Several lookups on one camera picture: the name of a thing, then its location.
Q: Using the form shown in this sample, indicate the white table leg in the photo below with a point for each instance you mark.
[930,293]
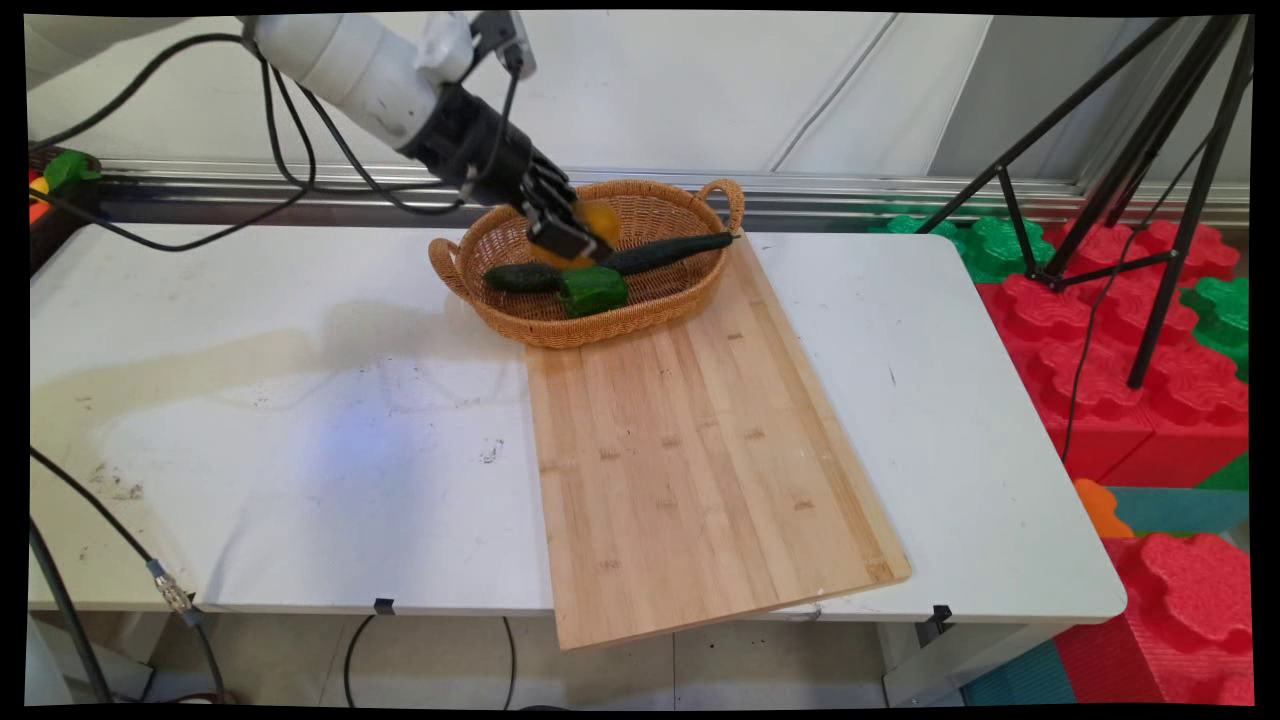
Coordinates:
[950,660]

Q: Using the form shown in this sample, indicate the metal window rail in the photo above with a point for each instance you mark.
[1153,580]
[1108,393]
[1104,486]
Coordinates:
[850,195]

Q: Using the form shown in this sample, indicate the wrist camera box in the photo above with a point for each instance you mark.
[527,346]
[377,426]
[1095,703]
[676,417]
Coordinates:
[505,40]

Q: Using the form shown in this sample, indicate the bamboo cutting board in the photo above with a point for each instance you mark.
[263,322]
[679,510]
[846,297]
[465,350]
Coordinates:
[690,450]

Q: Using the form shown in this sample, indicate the green toy vegetable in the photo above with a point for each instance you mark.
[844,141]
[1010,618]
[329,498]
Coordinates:
[70,168]

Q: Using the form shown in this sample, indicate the green foam block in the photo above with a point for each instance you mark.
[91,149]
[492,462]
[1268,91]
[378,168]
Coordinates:
[1222,315]
[995,245]

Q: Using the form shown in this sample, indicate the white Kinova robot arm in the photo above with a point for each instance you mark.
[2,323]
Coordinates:
[350,65]

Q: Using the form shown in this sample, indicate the large red foam block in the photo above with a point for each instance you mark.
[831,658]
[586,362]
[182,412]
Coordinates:
[1100,390]

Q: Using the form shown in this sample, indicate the yellow bell pepper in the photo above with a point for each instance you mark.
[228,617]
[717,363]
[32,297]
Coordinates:
[602,222]

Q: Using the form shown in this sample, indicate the woven wicker basket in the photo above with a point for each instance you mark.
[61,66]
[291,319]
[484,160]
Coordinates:
[655,310]

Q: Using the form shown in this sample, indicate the black tripod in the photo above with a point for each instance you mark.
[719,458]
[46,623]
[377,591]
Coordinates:
[1165,300]

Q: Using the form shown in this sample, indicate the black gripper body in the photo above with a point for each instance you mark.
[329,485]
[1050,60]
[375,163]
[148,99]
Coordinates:
[475,140]

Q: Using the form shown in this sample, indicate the long dark green cucumber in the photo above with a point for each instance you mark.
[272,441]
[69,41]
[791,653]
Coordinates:
[670,250]

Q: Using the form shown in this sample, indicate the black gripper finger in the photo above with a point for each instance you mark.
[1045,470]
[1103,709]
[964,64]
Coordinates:
[560,238]
[560,185]

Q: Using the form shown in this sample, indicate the green bell pepper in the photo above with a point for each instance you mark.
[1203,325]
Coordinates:
[592,292]

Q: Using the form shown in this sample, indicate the orange foam piece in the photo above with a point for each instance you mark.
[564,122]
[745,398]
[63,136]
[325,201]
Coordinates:
[1100,510]

